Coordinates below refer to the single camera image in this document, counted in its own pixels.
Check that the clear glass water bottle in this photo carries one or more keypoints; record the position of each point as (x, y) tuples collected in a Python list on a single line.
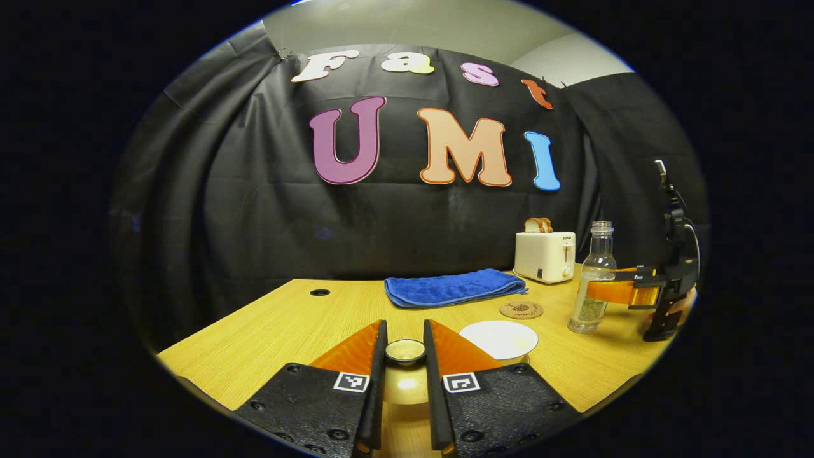
[(591, 312)]

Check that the black backdrop cloth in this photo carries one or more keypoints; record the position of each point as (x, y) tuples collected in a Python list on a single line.
[(254, 210)]

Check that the white teacup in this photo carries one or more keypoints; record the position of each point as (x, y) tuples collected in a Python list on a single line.
[(499, 339)]

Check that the white toaster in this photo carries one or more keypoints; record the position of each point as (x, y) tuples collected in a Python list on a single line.
[(540, 254)]

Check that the toast slice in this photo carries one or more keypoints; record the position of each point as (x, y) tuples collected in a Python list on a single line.
[(532, 225), (546, 225)]

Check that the round wooden coaster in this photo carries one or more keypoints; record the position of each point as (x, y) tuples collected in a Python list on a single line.
[(521, 310)]

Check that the blue folded towel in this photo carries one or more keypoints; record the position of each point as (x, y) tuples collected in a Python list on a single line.
[(451, 287)]

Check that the metal backdrop clip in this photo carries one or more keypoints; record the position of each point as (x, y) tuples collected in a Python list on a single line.
[(284, 54)]

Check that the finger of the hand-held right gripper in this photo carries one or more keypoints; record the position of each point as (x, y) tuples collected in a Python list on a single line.
[(648, 273), (613, 292)]

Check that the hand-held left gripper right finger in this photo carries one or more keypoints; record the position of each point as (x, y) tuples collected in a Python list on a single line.
[(432, 381)]

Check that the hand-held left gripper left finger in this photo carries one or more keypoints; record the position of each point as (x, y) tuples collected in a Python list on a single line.
[(379, 381)]

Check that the white teacup lid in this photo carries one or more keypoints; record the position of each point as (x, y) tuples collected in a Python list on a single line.
[(406, 385)]

